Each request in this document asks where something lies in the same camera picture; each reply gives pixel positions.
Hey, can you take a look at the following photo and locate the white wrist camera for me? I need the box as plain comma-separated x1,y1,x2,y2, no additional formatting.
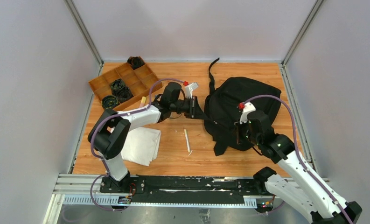
238,102,256,124
183,81,198,99

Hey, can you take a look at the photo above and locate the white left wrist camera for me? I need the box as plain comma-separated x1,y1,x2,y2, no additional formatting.
183,81,198,99

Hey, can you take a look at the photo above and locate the rolled dark belt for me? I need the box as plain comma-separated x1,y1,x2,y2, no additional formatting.
117,88,133,103
110,79,127,95
127,56,145,70
101,95,120,109

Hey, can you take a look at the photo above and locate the yellow white pen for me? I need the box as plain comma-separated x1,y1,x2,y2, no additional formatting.
184,129,192,154

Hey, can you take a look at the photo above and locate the pink yellow highlighter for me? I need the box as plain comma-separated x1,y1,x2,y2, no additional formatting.
139,96,147,108

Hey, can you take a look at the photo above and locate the wooden compartment tray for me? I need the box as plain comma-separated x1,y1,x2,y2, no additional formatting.
89,62,162,111

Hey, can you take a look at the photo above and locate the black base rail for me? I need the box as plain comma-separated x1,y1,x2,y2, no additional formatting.
99,175,273,205

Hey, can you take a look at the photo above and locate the white folded cloth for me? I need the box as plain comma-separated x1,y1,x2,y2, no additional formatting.
121,127,161,167

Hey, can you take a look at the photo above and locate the black backpack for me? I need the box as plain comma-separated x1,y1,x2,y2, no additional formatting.
204,73,282,156

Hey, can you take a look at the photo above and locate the rolled dark belt middle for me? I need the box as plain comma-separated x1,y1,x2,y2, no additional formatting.
110,79,127,95

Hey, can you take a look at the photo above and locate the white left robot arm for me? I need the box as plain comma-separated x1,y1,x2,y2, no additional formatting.
88,79,208,193

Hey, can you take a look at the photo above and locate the rolled dark belt top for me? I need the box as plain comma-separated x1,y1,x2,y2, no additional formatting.
127,56,145,70

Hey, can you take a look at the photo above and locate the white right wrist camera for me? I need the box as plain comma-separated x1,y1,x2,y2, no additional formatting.
238,102,256,124

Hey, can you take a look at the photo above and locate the rolled dark belt centre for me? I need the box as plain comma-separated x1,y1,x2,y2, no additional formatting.
117,88,133,103

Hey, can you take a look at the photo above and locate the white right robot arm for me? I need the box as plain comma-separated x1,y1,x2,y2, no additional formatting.
236,109,362,224

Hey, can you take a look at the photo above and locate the rolled dark belt front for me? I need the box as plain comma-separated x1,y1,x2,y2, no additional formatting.
101,95,120,109

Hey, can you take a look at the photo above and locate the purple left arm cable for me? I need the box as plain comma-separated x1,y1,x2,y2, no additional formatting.
90,78,188,212

